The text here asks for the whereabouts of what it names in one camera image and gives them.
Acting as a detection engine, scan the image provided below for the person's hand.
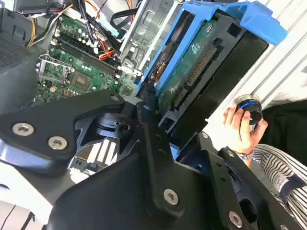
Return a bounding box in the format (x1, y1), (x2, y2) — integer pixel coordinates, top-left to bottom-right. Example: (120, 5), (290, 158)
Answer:
(223, 103), (269, 156)

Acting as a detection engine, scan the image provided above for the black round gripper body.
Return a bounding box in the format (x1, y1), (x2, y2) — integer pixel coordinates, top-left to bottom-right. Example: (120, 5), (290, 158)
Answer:
(45, 152), (228, 230)

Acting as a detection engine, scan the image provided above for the hard disk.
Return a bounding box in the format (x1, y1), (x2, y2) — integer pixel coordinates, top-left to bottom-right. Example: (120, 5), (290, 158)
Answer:
(136, 0), (288, 160)

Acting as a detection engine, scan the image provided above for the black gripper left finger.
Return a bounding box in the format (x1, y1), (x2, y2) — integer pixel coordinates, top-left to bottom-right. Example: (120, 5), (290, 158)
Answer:
(0, 86), (187, 218)

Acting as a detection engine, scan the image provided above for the round black tool blue ring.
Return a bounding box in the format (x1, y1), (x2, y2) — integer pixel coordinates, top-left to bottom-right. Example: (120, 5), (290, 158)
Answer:
(234, 94), (264, 132)

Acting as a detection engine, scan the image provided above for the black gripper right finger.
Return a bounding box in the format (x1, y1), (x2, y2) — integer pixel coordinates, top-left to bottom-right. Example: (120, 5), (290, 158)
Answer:
(195, 130), (307, 230)

